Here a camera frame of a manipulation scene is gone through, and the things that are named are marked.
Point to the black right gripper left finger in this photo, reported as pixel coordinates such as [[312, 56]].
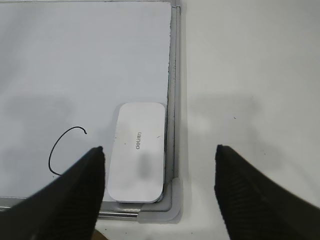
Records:
[[66, 209]]

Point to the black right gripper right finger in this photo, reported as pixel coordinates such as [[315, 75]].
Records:
[[254, 207]]

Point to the white rectangular whiteboard eraser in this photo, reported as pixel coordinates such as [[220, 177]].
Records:
[[137, 164]]

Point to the whiteboard with aluminium frame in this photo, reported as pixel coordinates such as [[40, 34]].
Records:
[[66, 68]]

